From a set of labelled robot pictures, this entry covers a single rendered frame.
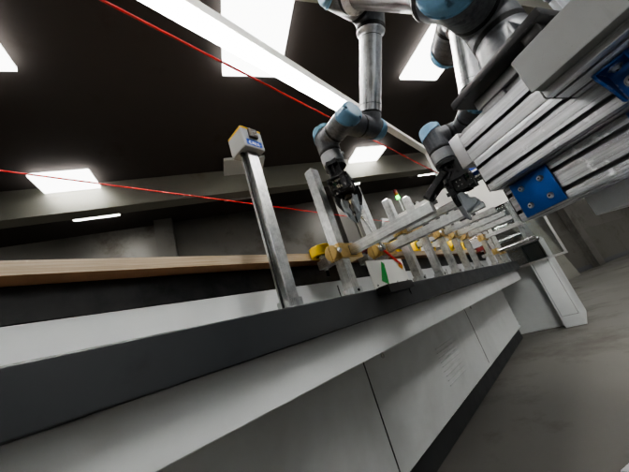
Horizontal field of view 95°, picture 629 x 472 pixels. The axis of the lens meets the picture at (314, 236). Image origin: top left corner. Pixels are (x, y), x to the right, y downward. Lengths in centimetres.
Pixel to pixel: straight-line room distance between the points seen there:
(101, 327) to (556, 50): 94
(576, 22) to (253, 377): 77
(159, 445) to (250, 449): 34
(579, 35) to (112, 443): 85
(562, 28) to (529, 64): 5
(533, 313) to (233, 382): 339
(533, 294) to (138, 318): 347
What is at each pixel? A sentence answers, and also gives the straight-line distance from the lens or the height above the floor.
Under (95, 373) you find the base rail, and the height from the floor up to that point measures 67.
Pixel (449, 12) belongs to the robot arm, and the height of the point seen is 115.
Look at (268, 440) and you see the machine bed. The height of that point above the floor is 42.
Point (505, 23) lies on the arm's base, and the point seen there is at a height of 111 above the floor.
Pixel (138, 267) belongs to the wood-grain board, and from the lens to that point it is 75.
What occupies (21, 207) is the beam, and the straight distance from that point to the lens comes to 504.
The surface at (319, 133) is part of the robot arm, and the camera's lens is 104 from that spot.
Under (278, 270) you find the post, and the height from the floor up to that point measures 80.
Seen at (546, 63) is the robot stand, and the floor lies 90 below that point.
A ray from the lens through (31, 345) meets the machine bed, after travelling 74.
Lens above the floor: 63
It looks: 18 degrees up
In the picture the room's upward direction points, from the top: 18 degrees counter-clockwise
